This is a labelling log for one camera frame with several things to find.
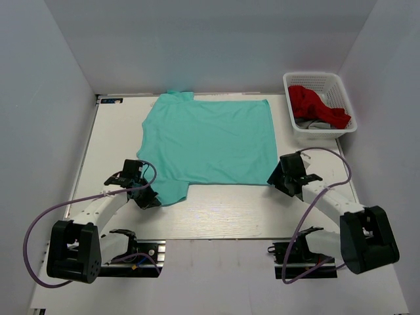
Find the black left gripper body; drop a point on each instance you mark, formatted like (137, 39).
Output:
(142, 184)

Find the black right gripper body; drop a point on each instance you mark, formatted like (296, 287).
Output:
(287, 180)

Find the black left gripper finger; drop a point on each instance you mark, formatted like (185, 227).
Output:
(150, 192)
(144, 202)

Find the teal t shirt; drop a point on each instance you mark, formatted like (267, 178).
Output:
(191, 141)

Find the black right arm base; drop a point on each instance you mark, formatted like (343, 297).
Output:
(299, 262)

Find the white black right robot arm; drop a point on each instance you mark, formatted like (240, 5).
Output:
(365, 240)

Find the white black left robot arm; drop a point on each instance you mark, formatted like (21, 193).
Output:
(80, 246)

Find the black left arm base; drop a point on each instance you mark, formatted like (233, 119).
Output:
(146, 261)

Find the grey t shirt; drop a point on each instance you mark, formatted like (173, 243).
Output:
(312, 124)

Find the red t shirt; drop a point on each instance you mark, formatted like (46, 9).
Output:
(307, 107)

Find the dark label sticker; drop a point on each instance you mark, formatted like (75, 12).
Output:
(111, 100)

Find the white plastic basket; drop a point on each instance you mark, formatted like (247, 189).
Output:
(329, 87)

